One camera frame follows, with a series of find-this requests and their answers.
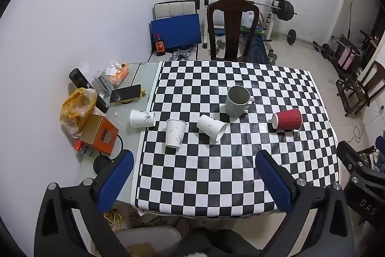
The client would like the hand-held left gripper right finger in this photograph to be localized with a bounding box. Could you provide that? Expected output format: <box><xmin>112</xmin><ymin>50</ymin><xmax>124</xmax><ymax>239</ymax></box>
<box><xmin>255</xmin><ymin>149</ymin><xmax>355</xmax><ymax>257</ymax></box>

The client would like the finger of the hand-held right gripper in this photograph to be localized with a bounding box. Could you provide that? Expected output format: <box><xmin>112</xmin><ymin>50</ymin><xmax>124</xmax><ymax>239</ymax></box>
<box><xmin>336</xmin><ymin>140</ymin><xmax>375</xmax><ymax>171</ymax></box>

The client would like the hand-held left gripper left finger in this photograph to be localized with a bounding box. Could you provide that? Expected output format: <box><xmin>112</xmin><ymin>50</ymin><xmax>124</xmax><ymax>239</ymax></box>
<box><xmin>34</xmin><ymin>149</ymin><xmax>135</xmax><ymax>257</ymax></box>

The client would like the red ribbed paper cup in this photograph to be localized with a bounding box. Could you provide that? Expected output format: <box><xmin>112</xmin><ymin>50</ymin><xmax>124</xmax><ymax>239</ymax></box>
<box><xmin>271</xmin><ymin>108</ymin><xmax>302</xmax><ymax>132</ymax></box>

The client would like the white printed paper cup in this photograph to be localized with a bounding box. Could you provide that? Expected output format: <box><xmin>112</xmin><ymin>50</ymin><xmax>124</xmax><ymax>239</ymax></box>
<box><xmin>165</xmin><ymin>119</ymin><xmax>187</xmax><ymax>149</ymax></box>
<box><xmin>129</xmin><ymin>109</ymin><xmax>156</xmax><ymax>128</ymax></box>
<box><xmin>197</xmin><ymin>114</ymin><xmax>227</xmax><ymax>142</ymax></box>

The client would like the black round disc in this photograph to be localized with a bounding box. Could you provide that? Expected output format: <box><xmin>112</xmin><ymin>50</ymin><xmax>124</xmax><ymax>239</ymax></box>
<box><xmin>93</xmin><ymin>155</ymin><xmax>112</xmax><ymax>177</ymax></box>

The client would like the blue cloth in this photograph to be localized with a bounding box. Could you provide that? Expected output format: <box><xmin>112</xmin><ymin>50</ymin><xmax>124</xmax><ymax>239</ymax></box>
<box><xmin>375</xmin><ymin>135</ymin><xmax>385</xmax><ymax>157</ymax></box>

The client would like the small red box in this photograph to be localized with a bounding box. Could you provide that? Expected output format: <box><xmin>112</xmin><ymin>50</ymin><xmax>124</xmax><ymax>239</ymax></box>
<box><xmin>75</xmin><ymin>139</ymin><xmax>94</xmax><ymax>157</ymax></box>

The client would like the black white checkered tablecloth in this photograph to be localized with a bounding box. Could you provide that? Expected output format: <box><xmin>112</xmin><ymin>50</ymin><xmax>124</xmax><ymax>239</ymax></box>
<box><xmin>131</xmin><ymin>60</ymin><xmax>340</xmax><ymax>218</ymax></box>

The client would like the orange cardboard box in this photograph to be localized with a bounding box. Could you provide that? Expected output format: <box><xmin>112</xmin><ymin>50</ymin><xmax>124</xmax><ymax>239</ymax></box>
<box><xmin>80</xmin><ymin>114</ymin><xmax>119</xmax><ymax>155</ymax></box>

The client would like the grey seat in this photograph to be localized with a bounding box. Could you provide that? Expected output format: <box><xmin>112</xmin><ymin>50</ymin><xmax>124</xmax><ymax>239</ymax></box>
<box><xmin>114</xmin><ymin>225</ymin><xmax>182</xmax><ymax>257</ymax></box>

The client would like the dark wooden armchair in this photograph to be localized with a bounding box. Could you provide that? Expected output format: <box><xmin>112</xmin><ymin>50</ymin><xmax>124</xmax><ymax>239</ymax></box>
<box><xmin>335</xmin><ymin>61</ymin><xmax>385</xmax><ymax>117</ymax></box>

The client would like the brown cardboard piece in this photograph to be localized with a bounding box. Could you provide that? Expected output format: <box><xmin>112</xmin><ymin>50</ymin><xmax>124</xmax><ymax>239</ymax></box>
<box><xmin>125</xmin><ymin>242</ymin><xmax>158</xmax><ymax>257</ymax></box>

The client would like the small black bottle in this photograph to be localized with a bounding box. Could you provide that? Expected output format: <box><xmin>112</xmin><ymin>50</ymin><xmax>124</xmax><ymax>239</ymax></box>
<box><xmin>96</xmin><ymin>94</ymin><xmax>109</xmax><ymax>113</ymax></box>

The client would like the white ceramic mug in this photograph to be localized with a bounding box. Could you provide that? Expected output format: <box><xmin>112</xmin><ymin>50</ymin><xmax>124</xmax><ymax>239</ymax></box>
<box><xmin>225</xmin><ymin>85</ymin><xmax>255</xmax><ymax>118</ymax></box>

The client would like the yellow plastic bag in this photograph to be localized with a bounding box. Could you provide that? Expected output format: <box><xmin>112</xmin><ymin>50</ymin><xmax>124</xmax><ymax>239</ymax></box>
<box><xmin>61</xmin><ymin>88</ymin><xmax>98</xmax><ymax>138</ymax></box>

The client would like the black smartphone yellow case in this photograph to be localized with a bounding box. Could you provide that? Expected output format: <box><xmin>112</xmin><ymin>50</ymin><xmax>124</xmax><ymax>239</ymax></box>
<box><xmin>109</xmin><ymin>84</ymin><xmax>142</xmax><ymax>103</ymax></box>

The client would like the clear plastic box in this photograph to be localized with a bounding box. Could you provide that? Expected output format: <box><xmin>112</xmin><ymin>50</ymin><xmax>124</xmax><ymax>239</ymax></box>
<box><xmin>92</xmin><ymin>70</ymin><xmax>114</xmax><ymax>95</ymax></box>

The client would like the black exercise machine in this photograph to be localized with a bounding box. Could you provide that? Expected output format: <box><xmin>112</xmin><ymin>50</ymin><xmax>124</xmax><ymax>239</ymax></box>
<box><xmin>331</xmin><ymin>30</ymin><xmax>380</xmax><ymax>71</ymax></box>

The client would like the black dumbbell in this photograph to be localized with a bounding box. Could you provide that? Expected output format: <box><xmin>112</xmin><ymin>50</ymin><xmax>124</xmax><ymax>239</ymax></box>
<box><xmin>313</xmin><ymin>41</ymin><xmax>334</xmax><ymax>59</ymax></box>

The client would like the orange tissue pack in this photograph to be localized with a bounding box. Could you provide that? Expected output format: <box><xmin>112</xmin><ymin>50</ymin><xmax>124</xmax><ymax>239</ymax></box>
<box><xmin>104</xmin><ymin>61</ymin><xmax>130</xmax><ymax>86</ymax></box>

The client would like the black cylindrical can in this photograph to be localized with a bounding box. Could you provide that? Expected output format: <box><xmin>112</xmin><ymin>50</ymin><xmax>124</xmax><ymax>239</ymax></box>
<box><xmin>69</xmin><ymin>68</ymin><xmax>92</xmax><ymax>91</ymax></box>

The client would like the small black barbell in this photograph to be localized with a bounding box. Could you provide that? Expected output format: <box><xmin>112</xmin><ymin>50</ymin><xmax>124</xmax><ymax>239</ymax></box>
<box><xmin>271</xmin><ymin>29</ymin><xmax>316</xmax><ymax>48</ymax></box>

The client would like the dark bottle red label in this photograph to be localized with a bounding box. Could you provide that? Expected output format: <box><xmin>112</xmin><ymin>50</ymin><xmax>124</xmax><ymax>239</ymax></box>
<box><xmin>155</xmin><ymin>33</ymin><xmax>166</xmax><ymax>57</ymax></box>

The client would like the dark wooden chair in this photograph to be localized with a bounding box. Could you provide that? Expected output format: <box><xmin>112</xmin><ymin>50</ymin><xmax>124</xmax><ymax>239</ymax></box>
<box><xmin>206</xmin><ymin>0</ymin><xmax>260</xmax><ymax>62</ymax></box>

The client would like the blue flat board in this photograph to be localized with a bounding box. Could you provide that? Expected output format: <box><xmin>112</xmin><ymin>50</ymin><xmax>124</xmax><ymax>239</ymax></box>
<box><xmin>150</xmin><ymin>14</ymin><xmax>202</xmax><ymax>54</ymax></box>

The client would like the white barbell rack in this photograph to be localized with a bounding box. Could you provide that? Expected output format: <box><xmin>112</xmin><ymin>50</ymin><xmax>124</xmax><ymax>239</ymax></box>
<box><xmin>201</xmin><ymin>0</ymin><xmax>284</xmax><ymax>49</ymax></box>

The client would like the yellow cable bundle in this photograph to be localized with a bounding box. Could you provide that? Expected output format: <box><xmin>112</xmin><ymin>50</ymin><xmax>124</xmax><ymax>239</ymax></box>
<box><xmin>103</xmin><ymin>208</ymin><xmax>123</xmax><ymax>227</ymax></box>

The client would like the black cable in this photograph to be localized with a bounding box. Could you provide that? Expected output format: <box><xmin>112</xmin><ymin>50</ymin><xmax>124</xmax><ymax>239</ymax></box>
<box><xmin>111</xmin><ymin>135</ymin><xmax>124</xmax><ymax>159</ymax></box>

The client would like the blue cable pile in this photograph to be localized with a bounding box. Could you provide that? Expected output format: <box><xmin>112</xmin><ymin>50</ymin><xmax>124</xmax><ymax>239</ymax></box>
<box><xmin>241</xmin><ymin>31</ymin><xmax>269</xmax><ymax>64</ymax></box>

